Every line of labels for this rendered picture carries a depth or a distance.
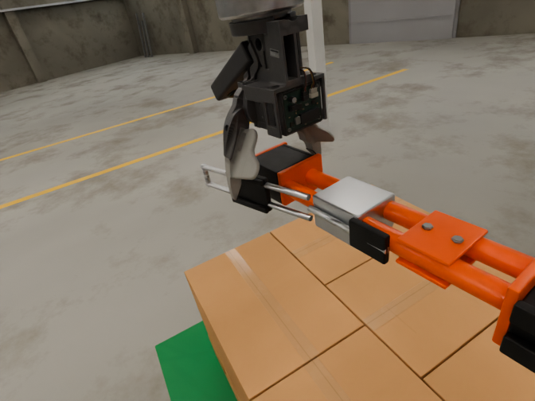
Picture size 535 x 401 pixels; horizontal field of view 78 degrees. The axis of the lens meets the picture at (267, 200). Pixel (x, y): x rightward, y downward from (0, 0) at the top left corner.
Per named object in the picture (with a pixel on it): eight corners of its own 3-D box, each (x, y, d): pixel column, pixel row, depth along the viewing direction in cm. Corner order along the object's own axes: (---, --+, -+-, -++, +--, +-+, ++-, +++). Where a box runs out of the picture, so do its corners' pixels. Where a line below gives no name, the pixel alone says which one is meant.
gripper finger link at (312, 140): (341, 167, 46) (307, 128, 40) (312, 156, 51) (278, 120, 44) (353, 148, 46) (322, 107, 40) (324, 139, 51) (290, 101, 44)
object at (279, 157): (324, 184, 49) (322, 153, 46) (285, 206, 45) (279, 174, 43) (288, 169, 55) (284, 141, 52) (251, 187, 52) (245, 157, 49)
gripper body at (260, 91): (279, 145, 36) (259, 21, 30) (237, 130, 42) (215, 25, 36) (329, 123, 39) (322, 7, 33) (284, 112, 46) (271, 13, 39)
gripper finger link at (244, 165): (235, 209, 38) (263, 131, 36) (211, 192, 42) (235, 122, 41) (255, 212, 40) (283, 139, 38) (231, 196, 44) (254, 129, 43)
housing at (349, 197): (396, 224, 39) (398, 192, 37) (357, 253, 36) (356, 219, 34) (350, 204, 44) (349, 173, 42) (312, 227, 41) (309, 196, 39)
